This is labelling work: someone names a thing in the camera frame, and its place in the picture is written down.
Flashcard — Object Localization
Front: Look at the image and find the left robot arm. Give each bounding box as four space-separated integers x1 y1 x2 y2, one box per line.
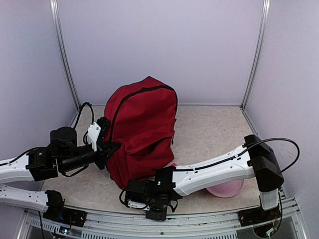
0 124 121 222

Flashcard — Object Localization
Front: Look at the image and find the front metal rail frame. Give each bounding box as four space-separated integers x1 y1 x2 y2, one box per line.
17 205 307 239

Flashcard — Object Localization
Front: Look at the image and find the left metal corner post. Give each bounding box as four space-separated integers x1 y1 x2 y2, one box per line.
49 0 81 111

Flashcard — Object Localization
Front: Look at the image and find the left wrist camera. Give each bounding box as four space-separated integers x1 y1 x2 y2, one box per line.
83 117 110 152

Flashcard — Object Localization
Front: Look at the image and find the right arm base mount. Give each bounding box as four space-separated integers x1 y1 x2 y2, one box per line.
237 202 281 227

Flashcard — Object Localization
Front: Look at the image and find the red student backpack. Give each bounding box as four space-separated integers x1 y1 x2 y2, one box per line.
104 76 178 189

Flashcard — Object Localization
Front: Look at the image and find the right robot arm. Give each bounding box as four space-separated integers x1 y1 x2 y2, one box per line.
120 134 284 221

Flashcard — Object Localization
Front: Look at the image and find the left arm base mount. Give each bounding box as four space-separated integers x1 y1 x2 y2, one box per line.
43 190 87 228

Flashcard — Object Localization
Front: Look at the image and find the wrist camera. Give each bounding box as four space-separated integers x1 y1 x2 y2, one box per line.
83 117 110 152
124 187 150 211

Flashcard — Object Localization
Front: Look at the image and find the right metal corner post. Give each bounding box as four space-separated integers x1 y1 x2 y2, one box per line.
240 0 271 111

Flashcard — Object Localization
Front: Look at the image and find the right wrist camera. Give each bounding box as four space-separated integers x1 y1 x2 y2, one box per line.
124 187 150 211

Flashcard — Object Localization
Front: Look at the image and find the pink round plate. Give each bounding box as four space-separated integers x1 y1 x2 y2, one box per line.
206 179 244 198

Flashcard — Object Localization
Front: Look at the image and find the metal corner post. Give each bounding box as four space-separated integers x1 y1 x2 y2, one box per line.
240 0 271 111
49 0 81 111

